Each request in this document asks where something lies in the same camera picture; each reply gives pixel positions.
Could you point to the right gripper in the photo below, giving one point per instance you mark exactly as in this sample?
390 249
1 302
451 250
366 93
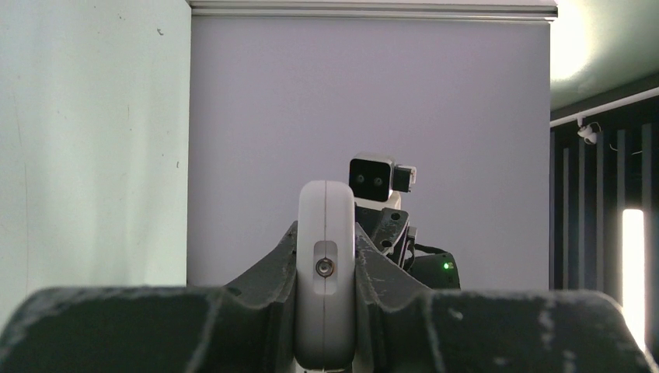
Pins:
390 231

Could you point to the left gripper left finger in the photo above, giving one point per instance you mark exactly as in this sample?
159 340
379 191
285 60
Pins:
243 326

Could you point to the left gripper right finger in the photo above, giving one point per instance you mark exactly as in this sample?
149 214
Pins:
404 326

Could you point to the white remote control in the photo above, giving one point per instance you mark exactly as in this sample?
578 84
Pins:
325 306

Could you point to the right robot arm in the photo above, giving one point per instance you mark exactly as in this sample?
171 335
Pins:
435 268

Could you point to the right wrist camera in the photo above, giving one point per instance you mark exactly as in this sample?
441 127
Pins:
377 181

